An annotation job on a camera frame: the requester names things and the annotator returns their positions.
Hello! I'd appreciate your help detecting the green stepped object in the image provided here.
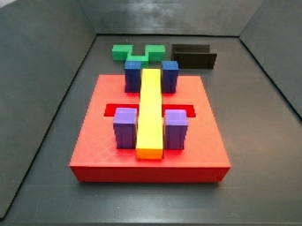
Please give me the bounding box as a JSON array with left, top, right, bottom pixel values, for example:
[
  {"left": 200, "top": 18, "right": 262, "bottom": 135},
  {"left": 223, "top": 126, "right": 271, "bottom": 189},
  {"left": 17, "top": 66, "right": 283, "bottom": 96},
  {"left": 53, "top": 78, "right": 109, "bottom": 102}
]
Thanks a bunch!
[{"left": 111, "top": 44, "right": 166, "bottom": 67}]

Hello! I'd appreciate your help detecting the red base board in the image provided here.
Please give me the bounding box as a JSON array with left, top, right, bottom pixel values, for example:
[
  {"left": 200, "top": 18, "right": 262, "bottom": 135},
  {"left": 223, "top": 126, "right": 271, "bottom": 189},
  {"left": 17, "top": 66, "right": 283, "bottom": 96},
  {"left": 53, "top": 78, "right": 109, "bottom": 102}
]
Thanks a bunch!
[{"left": 69, "top": 75, "right": 231, "bottom": 183}]

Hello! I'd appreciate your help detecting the black fixture holder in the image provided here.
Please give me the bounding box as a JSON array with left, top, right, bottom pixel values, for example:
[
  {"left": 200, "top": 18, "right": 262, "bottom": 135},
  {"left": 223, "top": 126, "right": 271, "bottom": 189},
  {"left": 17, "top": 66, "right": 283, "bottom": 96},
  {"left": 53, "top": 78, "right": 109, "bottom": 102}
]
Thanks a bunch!
[{"left": 171, "top": 44, "right": 216, "bottom": 70}]

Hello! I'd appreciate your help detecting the right near purple block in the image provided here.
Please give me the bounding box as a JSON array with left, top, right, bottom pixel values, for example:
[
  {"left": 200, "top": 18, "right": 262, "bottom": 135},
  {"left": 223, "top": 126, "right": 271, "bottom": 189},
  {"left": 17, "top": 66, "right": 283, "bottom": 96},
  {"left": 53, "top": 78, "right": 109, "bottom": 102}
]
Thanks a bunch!
[{"left": 164, "top": 109, "right": 188, "bottom": 150}]

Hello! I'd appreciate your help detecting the purple block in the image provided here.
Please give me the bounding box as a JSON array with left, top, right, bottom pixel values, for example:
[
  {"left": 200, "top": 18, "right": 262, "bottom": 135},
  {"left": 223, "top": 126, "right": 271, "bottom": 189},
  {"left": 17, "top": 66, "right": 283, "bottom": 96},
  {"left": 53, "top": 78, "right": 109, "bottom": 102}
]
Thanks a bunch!
[
  {"left": 164, "top": 109, "right": 188, "bottom": 150},
  {"left": 113, "top": 108, "right": 136, "bottom": 149}
]

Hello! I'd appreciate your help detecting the left near purple block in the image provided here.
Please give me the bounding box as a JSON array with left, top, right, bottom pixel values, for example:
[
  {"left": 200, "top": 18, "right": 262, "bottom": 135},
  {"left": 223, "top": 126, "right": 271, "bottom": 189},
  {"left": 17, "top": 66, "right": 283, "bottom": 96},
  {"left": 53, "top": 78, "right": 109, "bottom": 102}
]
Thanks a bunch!
[{"left": 113, "top": 108, "right": 136, "bottom": 149}]

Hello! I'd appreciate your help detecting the yellow long bar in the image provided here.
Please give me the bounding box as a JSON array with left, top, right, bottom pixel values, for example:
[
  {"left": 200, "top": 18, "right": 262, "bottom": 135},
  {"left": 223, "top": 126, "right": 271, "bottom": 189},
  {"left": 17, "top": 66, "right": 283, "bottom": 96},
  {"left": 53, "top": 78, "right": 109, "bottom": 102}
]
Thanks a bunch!
[{"left": 136, "top": 69, "right": 163, "bottom": 159}]

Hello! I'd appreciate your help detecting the left far blue block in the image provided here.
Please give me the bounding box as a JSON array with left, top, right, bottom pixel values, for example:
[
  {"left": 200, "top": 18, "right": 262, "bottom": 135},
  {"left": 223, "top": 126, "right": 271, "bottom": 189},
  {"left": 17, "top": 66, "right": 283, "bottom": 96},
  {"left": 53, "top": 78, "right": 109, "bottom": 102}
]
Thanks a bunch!
[{"left": 124, "top": 61, "right": 141, "bottom": 93}]

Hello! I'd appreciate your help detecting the blue block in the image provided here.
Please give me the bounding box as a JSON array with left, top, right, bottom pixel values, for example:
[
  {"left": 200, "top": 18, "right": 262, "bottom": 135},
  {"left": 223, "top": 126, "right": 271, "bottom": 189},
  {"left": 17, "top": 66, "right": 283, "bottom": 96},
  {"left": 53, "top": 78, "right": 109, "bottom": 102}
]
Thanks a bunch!
[
  {"left": 162, "top": 61, "right": 179, "bottom": 94},
  {"left": 124, "top": 61, "right": 141, "bottom": 93}
]

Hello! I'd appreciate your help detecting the right far blue block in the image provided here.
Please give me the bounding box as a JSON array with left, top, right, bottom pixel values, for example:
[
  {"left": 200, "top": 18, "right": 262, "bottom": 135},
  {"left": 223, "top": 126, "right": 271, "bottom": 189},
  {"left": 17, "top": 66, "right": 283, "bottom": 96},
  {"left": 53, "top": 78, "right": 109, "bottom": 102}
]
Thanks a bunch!
[{"left": 162, "top": 61, "right": 179, "bottom": 94}]

